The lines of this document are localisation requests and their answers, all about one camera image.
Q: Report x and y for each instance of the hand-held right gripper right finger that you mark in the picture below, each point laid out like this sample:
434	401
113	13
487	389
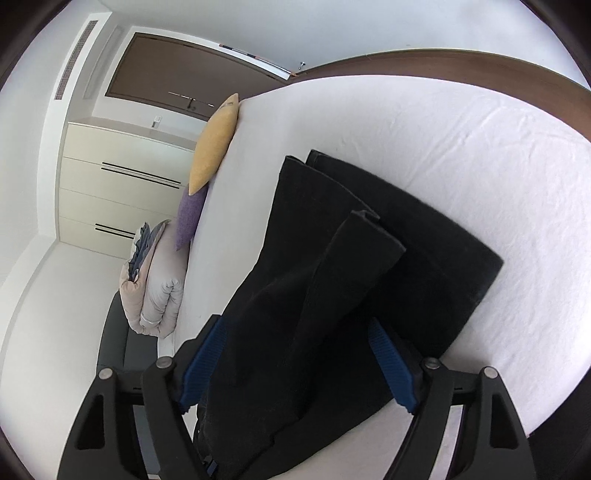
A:
392	369

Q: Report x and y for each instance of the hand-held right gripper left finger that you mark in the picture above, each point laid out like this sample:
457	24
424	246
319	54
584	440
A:
203	364

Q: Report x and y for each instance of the black pants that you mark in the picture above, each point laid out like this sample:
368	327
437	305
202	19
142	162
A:
323	300

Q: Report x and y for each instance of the folded beige duvet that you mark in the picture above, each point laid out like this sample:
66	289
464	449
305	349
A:
157	290

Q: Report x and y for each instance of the grey upholstered headboard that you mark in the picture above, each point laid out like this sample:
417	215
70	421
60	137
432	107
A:
115	337

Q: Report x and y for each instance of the purple pillow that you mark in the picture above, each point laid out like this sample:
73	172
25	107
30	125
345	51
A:
190	217

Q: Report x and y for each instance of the cream wardrobe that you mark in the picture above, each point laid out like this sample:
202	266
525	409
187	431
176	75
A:
92	198

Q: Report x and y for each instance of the yellow pillow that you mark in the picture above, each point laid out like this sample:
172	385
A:
212	143

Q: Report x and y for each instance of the bed with white sheet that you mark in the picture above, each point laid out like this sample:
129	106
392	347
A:
415	138

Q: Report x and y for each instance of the brown door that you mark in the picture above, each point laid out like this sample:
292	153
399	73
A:
161	64

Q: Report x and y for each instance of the air vent grille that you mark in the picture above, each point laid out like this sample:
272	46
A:
74	60

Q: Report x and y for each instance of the thin wall-mounted strip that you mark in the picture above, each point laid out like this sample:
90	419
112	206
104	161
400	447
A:
258	57

